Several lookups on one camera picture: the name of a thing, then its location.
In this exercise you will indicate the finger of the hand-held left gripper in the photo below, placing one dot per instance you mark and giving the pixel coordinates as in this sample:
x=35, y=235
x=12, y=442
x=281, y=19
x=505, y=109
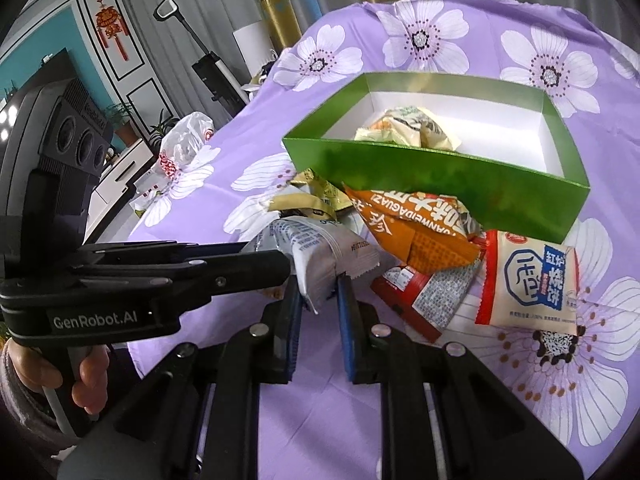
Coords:
x=235, y=272
x=165, y=251

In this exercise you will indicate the grey white peanut packet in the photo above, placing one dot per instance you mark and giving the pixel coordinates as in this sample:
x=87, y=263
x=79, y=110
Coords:
x=320, y=255

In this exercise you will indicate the purple floral tablecloth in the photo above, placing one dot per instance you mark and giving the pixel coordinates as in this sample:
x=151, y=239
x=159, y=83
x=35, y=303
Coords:
x=607, y=200

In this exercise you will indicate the green cardboard box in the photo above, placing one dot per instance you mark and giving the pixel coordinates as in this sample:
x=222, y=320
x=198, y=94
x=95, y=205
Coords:
x=440, y=190

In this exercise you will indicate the red knot wall ornament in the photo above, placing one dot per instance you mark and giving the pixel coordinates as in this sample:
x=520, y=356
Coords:
x=112, y=22

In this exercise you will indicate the black television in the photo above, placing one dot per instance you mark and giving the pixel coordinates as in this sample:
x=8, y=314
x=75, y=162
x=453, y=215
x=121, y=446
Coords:
x=35, y=75

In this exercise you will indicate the cream long cracker packet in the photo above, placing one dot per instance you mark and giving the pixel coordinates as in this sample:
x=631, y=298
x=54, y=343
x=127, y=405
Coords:
x=435, y=132

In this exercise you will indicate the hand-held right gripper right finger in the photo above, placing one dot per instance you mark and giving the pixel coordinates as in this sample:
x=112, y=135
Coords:
x=346, y=330

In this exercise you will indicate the white plastic bag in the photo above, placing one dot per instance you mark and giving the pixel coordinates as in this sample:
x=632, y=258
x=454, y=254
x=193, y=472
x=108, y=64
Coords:
x=187, y=145

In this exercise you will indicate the white blue baked cake packet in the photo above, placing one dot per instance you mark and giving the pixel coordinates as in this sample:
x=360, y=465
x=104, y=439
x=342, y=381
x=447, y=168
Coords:
x=530, y=285

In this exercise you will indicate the red white snack packet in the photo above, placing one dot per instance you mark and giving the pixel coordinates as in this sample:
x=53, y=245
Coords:
x=430, y=295

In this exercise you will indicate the white cabinet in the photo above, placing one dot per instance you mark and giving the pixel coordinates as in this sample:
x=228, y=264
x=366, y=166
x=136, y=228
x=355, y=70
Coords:
x=125, y=175

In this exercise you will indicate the orange snack packet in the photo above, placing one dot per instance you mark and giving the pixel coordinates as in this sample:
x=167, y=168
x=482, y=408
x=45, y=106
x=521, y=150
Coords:
x=425, y=230

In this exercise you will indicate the person's left hand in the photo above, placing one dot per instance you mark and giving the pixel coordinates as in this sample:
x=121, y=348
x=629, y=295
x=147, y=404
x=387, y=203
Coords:
x=92, y=380

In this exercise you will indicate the potted plant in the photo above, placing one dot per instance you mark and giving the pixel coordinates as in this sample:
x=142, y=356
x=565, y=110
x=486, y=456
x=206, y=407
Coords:
x=161, y=127
x=122, y=122

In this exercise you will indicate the black upright vacuum cleaner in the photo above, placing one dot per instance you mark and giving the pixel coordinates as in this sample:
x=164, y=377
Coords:
x=215, y=70

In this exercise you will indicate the small yellow snack packet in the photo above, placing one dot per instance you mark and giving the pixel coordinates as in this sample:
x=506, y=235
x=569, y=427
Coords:
x=295, y=206
x=325, y=190

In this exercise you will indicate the cream corn snack packet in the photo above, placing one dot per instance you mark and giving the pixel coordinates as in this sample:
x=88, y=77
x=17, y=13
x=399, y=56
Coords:
x=382, y=127

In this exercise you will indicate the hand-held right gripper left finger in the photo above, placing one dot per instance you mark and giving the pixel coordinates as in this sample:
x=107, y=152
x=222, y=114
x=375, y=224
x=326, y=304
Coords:
x=294, y=320

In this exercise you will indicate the white panel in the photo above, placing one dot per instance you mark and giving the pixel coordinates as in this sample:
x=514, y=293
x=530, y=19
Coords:
x=255, y=50

